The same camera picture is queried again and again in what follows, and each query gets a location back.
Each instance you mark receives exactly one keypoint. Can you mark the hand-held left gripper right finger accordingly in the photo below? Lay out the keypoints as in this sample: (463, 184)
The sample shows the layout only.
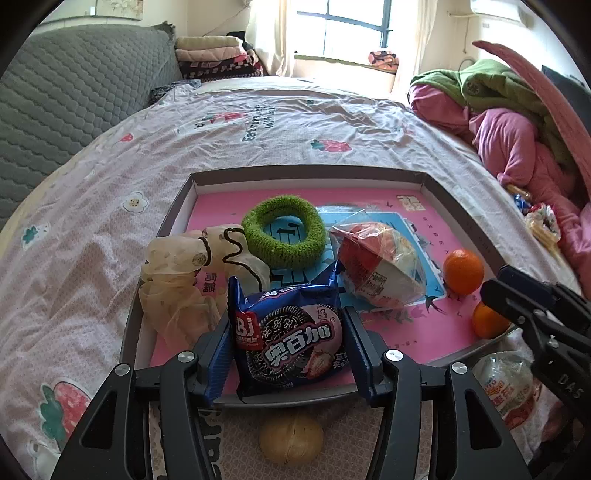
(358, 360)

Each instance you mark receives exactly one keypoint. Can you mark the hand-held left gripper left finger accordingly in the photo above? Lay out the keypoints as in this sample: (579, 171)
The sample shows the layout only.
(220, 364)

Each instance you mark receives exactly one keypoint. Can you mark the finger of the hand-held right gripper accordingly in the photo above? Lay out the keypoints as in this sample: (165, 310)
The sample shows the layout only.
(503, 297)
(521, 277)

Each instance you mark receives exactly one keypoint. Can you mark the orange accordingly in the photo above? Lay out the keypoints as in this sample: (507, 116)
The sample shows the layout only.
(464, 272)
(489, 323)

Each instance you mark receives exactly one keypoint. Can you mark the blue red egg toy packet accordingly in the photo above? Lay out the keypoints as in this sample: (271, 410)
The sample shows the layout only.
(503, 392)

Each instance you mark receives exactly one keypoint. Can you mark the blue cookie packet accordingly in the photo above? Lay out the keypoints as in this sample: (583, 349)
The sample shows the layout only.
(286, 341)

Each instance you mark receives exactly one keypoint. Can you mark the red white egg toy packet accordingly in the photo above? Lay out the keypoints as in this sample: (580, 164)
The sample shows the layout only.
(378, 263)

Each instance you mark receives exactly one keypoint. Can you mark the green fuzzy scrunchie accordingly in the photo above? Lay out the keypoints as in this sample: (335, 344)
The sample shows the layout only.
(251, 230)

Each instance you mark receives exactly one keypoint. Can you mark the pink-lined shallow tray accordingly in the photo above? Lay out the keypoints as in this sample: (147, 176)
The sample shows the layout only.
(300, 177)

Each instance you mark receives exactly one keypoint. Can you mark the small blue snack packet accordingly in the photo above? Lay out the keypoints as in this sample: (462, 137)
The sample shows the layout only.
(523, 203)

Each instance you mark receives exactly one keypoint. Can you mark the cream sheer scrunchie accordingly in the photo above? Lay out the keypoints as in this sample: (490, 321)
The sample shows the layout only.
(171, 277)

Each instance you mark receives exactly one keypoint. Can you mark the walnut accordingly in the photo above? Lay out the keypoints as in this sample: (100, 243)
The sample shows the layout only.
(291, 438)

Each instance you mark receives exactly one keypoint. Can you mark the pink printed sheet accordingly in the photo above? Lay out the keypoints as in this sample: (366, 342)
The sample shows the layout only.
(415, 217)

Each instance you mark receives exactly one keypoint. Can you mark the pile of pink green clothes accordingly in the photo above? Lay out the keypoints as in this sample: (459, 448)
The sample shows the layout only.
(508, 138)

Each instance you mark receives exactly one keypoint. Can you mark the salmon pink quilted cushion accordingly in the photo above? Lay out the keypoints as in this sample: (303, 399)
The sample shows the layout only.
(545, 92)

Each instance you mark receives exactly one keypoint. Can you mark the green blanket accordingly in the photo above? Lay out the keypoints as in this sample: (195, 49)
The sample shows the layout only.
(498, 87)

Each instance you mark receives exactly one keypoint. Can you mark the cream curtain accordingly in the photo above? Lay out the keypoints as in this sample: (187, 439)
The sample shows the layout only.
(429, 41)
(272, 37)

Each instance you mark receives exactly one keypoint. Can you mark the red patterned cushion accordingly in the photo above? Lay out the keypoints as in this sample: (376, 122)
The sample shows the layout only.
(383, 62)

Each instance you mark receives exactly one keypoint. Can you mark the white air conditioner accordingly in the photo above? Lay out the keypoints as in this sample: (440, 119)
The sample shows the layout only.
(498, 9)

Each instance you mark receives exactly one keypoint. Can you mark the dark blue patterned cloth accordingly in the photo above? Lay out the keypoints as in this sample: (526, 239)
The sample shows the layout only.
(175, 90)

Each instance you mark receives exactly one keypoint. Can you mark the dark patterned folded blanket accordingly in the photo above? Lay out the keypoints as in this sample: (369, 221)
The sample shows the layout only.
(221, 69)

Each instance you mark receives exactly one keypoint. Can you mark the black framed window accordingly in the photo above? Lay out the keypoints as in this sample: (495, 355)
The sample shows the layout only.
(351, 27)

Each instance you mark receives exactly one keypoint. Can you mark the pink folded blanket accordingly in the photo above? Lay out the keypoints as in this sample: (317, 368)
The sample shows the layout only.
(212, 54)

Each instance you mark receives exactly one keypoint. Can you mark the grey quilted headboard cover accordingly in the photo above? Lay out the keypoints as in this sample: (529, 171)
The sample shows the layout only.
(69, 92)

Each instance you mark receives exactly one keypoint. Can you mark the cream folded blanket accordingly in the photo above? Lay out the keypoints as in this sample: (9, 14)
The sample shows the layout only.
(207, 42)

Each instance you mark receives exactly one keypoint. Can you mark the floral wall painting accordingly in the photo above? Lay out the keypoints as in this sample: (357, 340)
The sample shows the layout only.
(120, 3)

